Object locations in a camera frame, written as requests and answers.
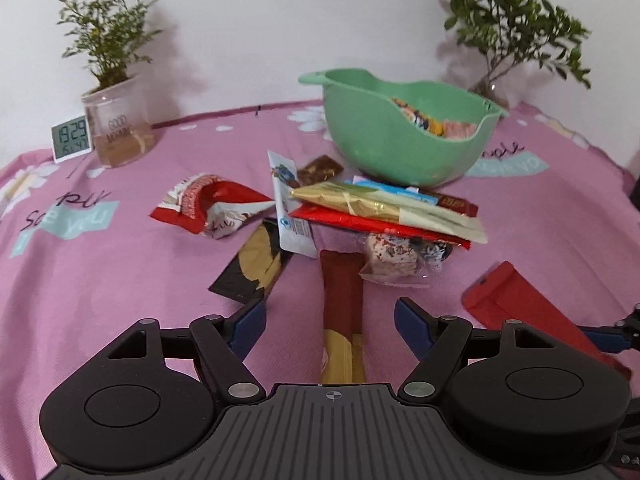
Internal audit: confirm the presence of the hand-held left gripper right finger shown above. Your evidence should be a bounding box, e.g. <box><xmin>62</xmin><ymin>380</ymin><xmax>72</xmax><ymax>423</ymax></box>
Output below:
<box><xmin>394</xmin><ymin>297</ymin><xmax>556</xmax><ymax>403</ymax></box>

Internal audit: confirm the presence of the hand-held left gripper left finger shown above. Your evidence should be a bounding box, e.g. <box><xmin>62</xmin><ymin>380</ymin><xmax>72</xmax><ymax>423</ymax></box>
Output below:
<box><xmin>102</xmin><ymin>300</ymin><xmax>268</xmax><ymax>403</ymax></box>

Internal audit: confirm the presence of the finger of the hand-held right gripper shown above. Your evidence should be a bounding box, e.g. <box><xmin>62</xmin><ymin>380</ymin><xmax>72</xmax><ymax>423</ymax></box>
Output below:
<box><xmin>580</xmin><ymin>304</ymin><xmax>640</xmax><ymax>356</ymax></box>

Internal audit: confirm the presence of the clear nougat candy packet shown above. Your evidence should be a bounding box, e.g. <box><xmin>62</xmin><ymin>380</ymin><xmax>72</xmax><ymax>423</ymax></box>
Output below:
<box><xmin>359</xmin><ymin>232</ymin><xmax>431</xmax><ymax>288</ymax></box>

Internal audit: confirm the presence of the maroon gold stick packet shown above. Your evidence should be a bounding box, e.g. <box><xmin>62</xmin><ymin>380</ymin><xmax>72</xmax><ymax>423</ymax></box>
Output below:
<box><xmin>319</xmin><ymin>249</ymin><xmax>367</xmax><ymax>385</ymax></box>

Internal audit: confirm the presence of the small black white candy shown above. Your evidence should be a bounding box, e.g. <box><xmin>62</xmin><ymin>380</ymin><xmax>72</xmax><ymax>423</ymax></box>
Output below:
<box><xmin>417</xmin><ymin>240</ymin><xmax>455</xmax><ymax>273</ymax></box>

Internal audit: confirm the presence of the red snack bar packet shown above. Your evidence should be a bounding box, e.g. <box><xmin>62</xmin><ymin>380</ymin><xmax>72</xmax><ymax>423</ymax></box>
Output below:
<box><xmin>461</xmin><ymin>260</ymin><xmax>632</xmax><ymax>378</ymax></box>

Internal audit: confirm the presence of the white blue print packet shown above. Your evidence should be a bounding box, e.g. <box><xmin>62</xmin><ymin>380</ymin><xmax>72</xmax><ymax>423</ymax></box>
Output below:
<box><xmin>266</xmin><ymin>150</ymin><xmax>318</xmax><ymax>258</ymax></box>

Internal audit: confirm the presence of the long red packet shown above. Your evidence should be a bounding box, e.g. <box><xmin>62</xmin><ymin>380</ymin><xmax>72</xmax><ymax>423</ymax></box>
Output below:
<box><xmin>289</xmin><ymin>204</ymin><xmax>472</xmax><ymax>251</ymax></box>

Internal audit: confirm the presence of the long gold white packet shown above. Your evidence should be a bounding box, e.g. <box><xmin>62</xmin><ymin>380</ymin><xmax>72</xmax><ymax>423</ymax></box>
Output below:
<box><xmin>290</xmin><ymin>182</ymin><xmax>488</xmax><ymax>245</ymax></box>

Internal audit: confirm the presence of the dark red packet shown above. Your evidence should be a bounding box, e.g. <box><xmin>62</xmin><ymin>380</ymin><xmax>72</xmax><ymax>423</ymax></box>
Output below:
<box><xmin>430</xmin><ymin>191</ymin><xmax>478</xmax><ymax>217</ymax></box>

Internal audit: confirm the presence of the light blue packet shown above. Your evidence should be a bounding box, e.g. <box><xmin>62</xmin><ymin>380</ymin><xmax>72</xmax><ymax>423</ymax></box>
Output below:
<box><xmin>352</xmin><ymin>176</ymin><xmax>440</xmax><ymax>206</ymax></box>

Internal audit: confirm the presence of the green plastic bowl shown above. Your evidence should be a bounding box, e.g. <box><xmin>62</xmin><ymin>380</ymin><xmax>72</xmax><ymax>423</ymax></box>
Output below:
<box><xmin>299</xmin><ymin>68</ymin><xmax>510</xmax><ymax>187</ymax></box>

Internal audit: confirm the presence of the yellow snack packet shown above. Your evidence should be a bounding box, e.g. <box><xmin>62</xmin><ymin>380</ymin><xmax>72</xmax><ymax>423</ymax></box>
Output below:
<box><xmin>391</xmin><ymin>98</ymin><xmax>446</xmax><ymax>136</ymax></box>

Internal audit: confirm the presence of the black gold packet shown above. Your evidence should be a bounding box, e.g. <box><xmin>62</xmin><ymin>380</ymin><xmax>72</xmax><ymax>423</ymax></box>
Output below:
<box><xmin>207</xmin><ymin>217</ymin><xmax>295</xmax><ymax>305</ymax></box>

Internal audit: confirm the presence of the red white crumpled packet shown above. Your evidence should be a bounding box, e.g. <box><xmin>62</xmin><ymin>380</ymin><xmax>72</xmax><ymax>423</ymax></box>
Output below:
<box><xmin>149</xmin><ymin>174</ymin><xmax>276</xmax><ymax>240</ymax></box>

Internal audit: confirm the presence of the pink printed tablecloth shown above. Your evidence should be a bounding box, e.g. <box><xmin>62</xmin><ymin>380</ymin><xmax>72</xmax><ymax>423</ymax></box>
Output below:
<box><xmin>0</xmin><ymin>100</ymin><xmax>640</xmax><ymax>480</ymax></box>

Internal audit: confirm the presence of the brown chocolate packet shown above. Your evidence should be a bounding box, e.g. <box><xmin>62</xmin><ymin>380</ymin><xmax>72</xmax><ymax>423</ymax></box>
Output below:
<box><xmin>297</xmin><ymin>156</ymin><xmax>343</xmax><ymax>186</ymax></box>

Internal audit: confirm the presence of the plant in clear cup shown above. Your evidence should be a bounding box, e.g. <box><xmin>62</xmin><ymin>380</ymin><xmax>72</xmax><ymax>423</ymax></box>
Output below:
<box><xmin>57</xmin><ymin>0</ymin><xmax>163</xmax><ymax>168</ymax></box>

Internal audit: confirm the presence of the white digital clock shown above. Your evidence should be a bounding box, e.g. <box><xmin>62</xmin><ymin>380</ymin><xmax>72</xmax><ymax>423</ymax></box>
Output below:
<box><xmin>51</xmin><ymin>115</ymin><xmax>94</xmax><ymax>162</ymax></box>

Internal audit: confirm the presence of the plant in glass vase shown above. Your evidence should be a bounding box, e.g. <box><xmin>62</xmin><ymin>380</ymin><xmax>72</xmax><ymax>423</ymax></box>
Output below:
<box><xmin>444</xmin><ymin>0</ymin><xmax>593</xmax><ymax>111</ymax></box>

